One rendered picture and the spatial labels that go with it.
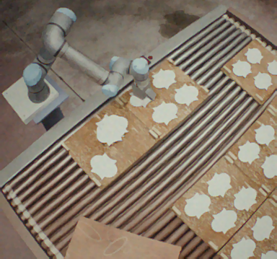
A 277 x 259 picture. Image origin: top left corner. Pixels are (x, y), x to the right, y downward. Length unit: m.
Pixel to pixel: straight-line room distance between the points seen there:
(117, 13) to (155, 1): 0.48
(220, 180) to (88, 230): 0.71
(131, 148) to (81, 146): 0.27
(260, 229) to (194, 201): 0.40
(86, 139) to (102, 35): 1.86
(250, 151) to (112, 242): 0.88
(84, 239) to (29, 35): 2.71
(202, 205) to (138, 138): 0.50
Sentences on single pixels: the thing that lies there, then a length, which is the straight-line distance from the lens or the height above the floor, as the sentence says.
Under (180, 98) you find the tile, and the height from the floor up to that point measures 0.95.
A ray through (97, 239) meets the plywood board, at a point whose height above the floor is 1.04.
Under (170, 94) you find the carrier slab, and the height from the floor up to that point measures 0.94.
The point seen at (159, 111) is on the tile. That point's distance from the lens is 1.81.
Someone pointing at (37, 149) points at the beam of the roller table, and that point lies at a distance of 1.86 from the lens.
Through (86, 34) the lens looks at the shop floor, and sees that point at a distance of 3.52.
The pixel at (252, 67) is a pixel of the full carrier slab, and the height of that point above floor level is 0.94.
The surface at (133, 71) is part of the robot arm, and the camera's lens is 1.62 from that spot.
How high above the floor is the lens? 2.53
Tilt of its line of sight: 63 degrees down
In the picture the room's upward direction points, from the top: 4 degrees counter-clockwise
